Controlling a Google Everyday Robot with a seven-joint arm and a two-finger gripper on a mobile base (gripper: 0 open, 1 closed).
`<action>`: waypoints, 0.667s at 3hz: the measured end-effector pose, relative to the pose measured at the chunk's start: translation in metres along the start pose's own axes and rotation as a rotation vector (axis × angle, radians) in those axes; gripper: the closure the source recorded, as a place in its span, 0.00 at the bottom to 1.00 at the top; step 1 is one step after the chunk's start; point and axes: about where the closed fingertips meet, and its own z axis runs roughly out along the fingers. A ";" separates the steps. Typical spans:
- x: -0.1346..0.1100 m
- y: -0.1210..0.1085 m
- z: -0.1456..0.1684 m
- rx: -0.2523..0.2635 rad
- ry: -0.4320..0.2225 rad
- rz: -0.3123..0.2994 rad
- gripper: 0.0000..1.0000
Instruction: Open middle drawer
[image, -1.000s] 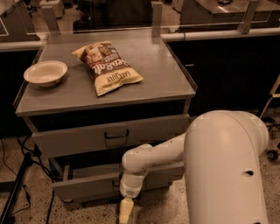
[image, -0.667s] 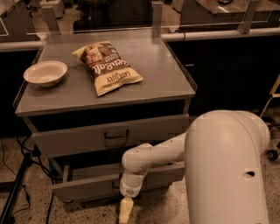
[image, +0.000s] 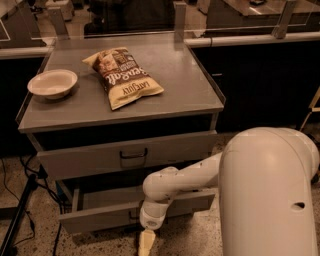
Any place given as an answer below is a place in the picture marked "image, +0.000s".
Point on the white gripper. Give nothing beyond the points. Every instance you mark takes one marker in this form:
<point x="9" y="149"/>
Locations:
<point x="150" y="221"/>

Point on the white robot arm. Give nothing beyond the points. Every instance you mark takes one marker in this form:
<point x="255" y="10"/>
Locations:
<point x="263" y="176"/>

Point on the grey top drawer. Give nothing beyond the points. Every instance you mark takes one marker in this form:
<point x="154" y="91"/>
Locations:
<point x="134" y="154"/>

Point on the grey drawer cabinet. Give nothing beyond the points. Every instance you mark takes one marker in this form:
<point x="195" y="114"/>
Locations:
<point x="140" y="103"/>

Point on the black stand pole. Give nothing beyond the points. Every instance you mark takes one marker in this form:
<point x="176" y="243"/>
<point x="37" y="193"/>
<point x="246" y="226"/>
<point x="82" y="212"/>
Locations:
<point x="17" y="215"/>

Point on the sea salt chips bag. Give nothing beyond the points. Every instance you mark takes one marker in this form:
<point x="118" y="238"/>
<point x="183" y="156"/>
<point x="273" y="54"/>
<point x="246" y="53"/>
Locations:
<point x="124" y="80"/>

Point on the white bowl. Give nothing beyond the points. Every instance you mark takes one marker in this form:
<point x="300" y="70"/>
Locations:
<point x="53" y="84"/>

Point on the white railing bar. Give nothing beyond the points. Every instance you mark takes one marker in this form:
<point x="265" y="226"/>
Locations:
<point x="251" y="40"/>

